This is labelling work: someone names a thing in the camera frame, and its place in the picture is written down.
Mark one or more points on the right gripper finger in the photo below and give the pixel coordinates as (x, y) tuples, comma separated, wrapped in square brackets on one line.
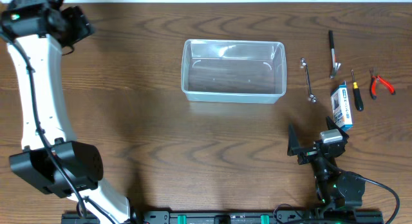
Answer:
[(294, 147), (332, 125)]

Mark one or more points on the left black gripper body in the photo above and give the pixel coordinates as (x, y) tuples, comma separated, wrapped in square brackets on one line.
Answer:
[(76, 28)]

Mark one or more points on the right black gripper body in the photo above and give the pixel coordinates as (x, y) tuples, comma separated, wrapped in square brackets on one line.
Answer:
[(308, 157)]

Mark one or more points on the blue and white box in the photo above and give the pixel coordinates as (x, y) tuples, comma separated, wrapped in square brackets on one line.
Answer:
[(341, 107)]

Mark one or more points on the silver double-ended wrench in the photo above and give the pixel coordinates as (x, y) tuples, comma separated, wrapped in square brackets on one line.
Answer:
[(311, 97)]

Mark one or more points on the small black-handled hammer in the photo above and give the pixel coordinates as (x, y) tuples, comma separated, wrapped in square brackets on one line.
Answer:
[(335, 65)]

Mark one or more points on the clear plastic container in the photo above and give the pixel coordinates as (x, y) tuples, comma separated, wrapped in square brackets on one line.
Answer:
[(235, 71)]

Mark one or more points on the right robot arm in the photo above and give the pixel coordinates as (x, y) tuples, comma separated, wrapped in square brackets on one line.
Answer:
[(338, 191)]

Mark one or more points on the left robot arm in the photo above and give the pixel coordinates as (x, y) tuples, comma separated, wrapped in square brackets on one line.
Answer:
[(52, 159)]

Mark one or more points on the yellow black screwdriver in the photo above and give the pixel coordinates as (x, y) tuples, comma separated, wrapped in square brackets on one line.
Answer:
[(356, 93)]

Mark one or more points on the black mounting rail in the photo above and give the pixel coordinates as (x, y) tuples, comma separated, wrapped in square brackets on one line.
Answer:
[(280, 216)]

